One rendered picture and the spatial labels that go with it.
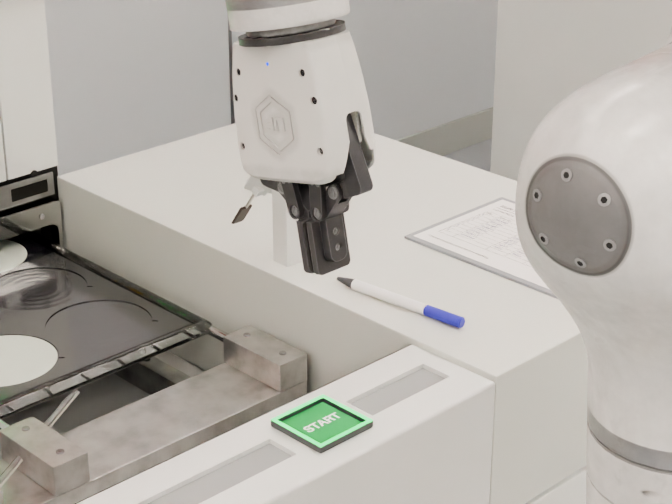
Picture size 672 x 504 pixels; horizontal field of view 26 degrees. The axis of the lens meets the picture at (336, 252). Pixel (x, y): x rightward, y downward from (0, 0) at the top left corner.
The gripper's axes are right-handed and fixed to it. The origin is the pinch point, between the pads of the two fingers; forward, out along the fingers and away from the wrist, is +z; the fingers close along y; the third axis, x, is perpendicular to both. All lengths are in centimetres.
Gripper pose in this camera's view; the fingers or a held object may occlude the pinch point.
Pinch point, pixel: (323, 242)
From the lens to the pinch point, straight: 104.9
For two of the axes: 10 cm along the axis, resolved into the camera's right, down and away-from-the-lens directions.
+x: 7.2, -2.8, 6.4
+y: 6.8, 1.0, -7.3
